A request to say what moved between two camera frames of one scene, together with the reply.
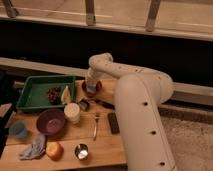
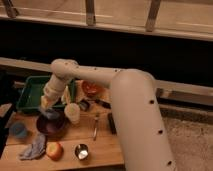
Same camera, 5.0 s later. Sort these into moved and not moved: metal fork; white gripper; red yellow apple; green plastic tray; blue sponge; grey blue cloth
Moved: white gripper; blue sponge
Not moved: red yellow apple; metal fork; grey blue cloth; green plastic tray
